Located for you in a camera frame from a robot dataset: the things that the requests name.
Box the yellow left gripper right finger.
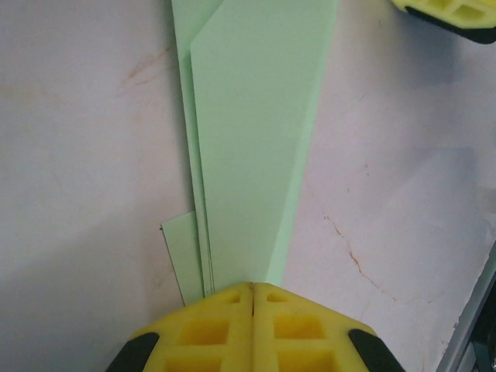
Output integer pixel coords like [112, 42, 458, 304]
[253, 281, 407, 372]

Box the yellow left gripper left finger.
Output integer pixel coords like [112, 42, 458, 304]
[105, 281, 256, 372]

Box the light green paper sheet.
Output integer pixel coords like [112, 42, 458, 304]
[160, 0, 342, 305]

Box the long aluminium base rail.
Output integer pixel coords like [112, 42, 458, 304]
[437, 238, 496, 372]

